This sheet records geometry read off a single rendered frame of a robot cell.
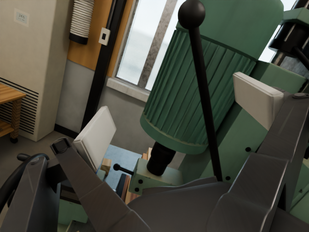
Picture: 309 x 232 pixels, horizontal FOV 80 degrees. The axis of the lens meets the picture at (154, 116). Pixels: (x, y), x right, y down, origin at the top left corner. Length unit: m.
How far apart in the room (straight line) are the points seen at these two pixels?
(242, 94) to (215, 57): 0.17
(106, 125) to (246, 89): 0.13
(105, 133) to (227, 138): 0.29
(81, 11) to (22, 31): 0.51
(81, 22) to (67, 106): 0.90
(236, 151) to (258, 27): 0.24
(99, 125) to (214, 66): 0.23
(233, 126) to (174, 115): 0.12
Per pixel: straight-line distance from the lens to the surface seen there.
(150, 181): 0.51
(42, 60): 1.90
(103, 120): 0.18
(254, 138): 0.44
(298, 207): 0.40
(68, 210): 0.57
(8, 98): 1.89
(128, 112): 1.97
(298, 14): 0.44
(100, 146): 0.17
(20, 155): 0.74
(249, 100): 0.17
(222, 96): 0.37
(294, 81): 0.42
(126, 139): 2.12
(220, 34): 0.34
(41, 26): 1.87
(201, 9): 0.26
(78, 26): 1.82
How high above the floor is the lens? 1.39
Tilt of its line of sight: 23 degrees down
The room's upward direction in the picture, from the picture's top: 23 degrees clockwise
